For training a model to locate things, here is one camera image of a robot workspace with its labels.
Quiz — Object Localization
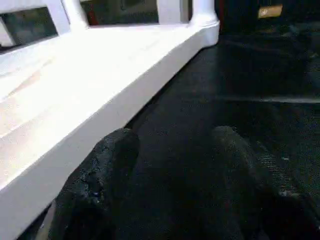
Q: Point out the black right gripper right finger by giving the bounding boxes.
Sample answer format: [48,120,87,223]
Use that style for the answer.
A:
[210,125,320,240]

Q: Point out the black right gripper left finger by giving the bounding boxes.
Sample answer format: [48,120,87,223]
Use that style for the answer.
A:
[48,127,141,240]

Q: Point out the white plastic table top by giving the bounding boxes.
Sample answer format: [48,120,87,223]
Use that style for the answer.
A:
[0,19,221,240]

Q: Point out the black table mat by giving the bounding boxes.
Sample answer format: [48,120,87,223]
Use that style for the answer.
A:
[37,19,320,240]

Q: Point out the small beige label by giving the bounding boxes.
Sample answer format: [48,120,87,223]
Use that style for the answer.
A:
[257,5,284,20]

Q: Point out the white glass-door cabinet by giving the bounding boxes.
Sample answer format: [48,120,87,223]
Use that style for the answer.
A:
[0,0,194,50]

